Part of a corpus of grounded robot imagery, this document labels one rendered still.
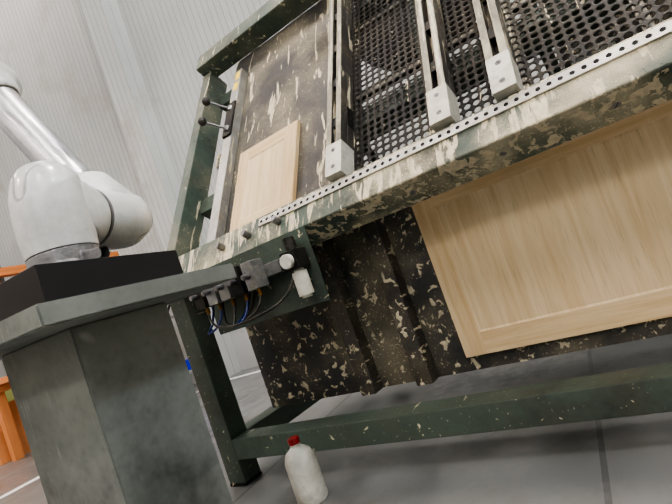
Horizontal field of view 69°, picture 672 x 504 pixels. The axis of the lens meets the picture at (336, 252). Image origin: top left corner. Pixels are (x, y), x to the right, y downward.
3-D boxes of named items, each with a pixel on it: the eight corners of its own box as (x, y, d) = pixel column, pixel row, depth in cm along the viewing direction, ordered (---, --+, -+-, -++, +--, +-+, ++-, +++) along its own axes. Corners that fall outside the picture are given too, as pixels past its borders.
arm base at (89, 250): (68, 263, 96) (60, 237, 97) (7, 296, 106) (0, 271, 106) (141, 255, 113) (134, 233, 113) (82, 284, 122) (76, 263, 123)
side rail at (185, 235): (186, 273, 201) (163, 263, 194) (220, 89, 257) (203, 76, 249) (195, 269, 198) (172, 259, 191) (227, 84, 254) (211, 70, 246)
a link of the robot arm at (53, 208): (5, 267, 104) (-23, 173, 106) (70, 264, 122) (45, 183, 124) (64, 241, 101) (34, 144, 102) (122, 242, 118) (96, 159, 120)
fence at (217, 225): (214, 249, 184) (205, 245, 181) (240, 78, 232) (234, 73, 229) (223, 245, 181) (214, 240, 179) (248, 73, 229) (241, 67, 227)
